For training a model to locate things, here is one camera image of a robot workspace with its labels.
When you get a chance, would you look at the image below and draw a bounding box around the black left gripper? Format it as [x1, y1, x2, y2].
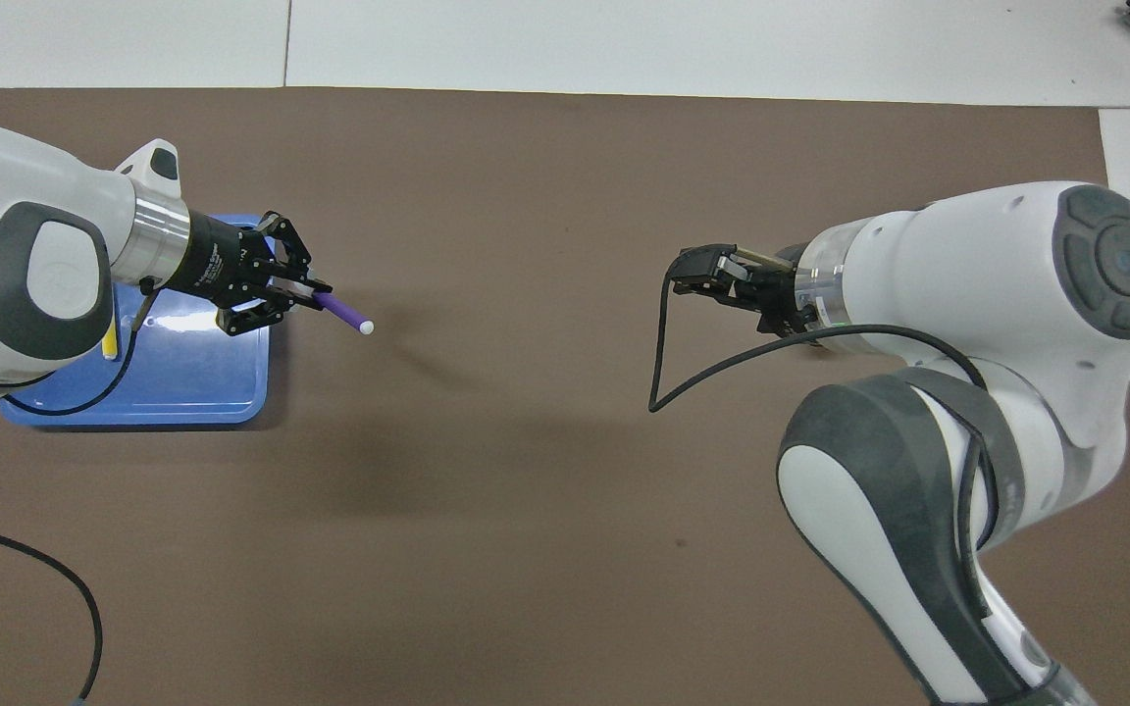
[168, 209, 333, 337]

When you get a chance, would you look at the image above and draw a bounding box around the brown table mat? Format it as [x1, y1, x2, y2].
[0, 86, 1130, 706]

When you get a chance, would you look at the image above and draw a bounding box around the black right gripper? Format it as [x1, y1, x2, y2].
[673, 243, 816, 339]

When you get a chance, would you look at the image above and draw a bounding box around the blue plastic tray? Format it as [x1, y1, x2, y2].
[0, 214, 274, 430]

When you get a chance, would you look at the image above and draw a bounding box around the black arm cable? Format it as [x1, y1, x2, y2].
[648, 265, 1000, 550]
[0, 279, 159, 706]

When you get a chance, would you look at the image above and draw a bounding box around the purple pen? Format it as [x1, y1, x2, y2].
[313, 291, 376, 336]

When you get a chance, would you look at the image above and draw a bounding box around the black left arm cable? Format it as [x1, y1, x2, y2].
[0, 279, 159, 706]

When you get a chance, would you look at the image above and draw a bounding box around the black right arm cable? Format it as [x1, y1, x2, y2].
[648, 265, 1000, 550]

